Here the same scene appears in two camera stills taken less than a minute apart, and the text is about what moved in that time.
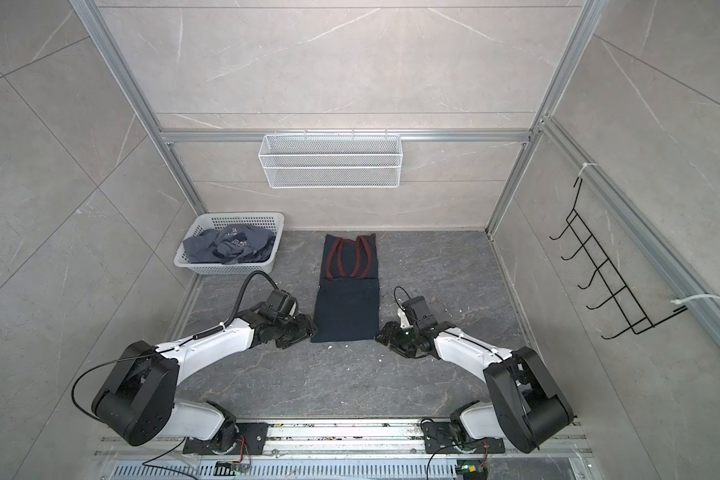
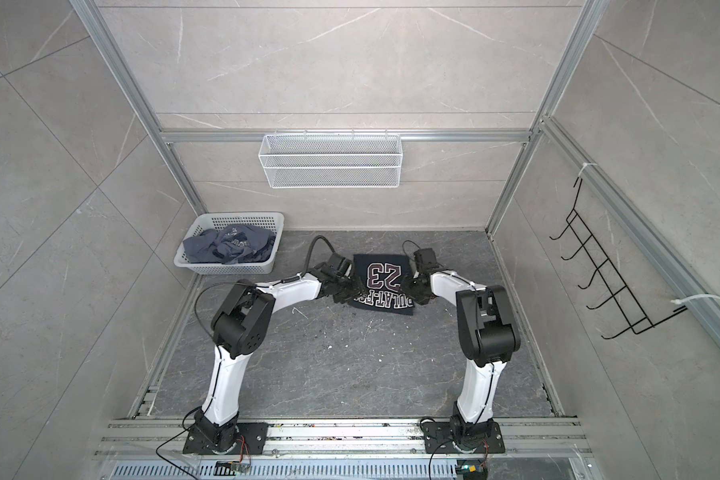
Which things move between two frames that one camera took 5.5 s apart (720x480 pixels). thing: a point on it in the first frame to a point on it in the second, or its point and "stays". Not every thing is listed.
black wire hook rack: x=620 y=297 stays
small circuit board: x=231 y=468 stays
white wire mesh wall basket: x=332 y=161 stays
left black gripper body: x=295 y=330 to x=349 y=289
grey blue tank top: x=229 y=244 stays
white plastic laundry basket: x=231 y=243 stays
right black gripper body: x=403 y=340 to x=413 y=286
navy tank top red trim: x=346 y=305 to x=382 y=275
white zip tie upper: x=585 y=164 stays
